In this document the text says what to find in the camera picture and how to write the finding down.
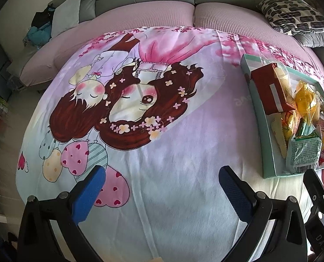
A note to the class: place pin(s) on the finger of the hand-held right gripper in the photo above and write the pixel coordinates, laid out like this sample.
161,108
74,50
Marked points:
314,188

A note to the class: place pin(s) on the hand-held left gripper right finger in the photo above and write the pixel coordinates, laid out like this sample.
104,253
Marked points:
232,193

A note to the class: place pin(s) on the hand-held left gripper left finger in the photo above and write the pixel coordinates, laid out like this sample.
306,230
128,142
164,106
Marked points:
89,193

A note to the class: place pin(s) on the light green barcode packet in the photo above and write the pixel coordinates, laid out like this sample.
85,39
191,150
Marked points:
303,152

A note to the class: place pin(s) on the dark green packet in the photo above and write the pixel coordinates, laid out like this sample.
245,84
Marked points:
305,129

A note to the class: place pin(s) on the teal and white shallow box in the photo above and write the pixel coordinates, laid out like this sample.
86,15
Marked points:
260,131

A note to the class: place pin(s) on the yellow bread packet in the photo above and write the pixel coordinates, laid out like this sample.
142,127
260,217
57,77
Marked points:
306,103

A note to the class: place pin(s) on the red packet with white stripe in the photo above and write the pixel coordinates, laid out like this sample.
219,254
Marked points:
268,87

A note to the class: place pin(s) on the printed blanket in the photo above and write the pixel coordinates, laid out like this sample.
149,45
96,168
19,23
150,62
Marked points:
178,142

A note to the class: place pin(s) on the grey cushion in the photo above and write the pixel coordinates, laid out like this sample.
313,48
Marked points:
320,39

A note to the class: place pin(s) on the blue cloth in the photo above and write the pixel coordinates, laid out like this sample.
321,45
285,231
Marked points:
37,35

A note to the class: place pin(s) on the black and white patterned cushion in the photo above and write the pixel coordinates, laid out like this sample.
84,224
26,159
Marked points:
295,13

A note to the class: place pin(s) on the light grey pillow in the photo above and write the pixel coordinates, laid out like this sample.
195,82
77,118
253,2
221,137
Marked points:
66,13

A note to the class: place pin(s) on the black bag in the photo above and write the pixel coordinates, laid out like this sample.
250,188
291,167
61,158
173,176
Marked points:
42,16

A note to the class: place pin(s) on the pink ribbed sofa cover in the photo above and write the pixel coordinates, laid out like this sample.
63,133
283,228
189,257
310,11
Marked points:
140,13

